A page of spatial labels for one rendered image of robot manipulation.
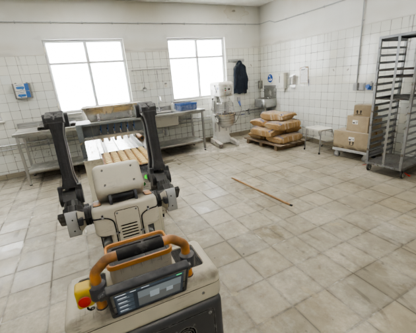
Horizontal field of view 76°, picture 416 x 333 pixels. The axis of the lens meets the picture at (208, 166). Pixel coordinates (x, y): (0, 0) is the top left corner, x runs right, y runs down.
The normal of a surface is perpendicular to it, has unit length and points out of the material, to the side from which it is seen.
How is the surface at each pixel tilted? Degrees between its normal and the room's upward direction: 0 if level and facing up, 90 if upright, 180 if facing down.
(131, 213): 82
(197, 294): 90
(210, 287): 90
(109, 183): 48
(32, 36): 90
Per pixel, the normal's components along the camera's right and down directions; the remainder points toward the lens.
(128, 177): 0.25, -0.45
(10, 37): 0.45, 0.25
